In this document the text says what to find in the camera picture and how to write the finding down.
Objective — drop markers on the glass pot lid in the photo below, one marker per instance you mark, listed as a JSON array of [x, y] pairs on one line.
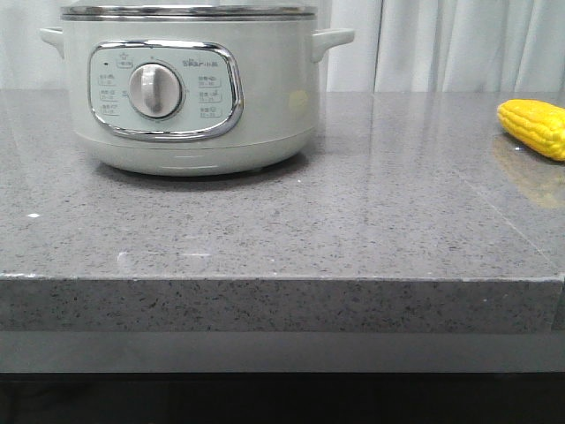
[[170, 11]]

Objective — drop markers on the yellow corn cob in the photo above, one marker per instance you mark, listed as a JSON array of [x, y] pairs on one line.
[[539, 125]]

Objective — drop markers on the pale green electric pot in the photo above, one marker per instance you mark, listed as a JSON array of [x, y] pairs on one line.
[[193, 98]]

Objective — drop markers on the white curtain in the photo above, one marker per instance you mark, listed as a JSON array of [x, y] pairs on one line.
[[399, 46]]

